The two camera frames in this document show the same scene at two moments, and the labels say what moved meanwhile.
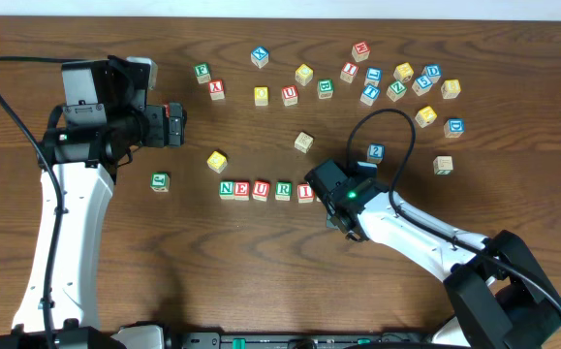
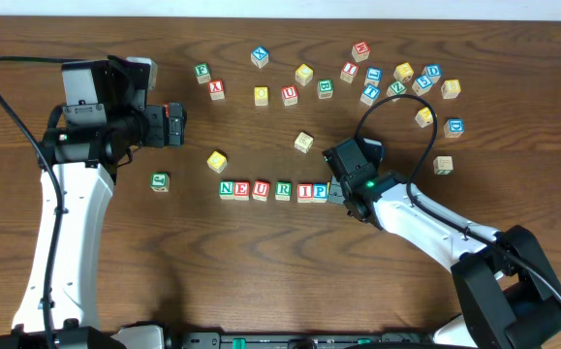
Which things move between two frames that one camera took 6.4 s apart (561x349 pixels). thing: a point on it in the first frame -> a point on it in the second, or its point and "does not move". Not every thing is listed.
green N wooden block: (227, 189) does not move
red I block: (305, 193) does not move
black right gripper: (323, 179) -> (338, 181)
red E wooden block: (241, 190) does not move
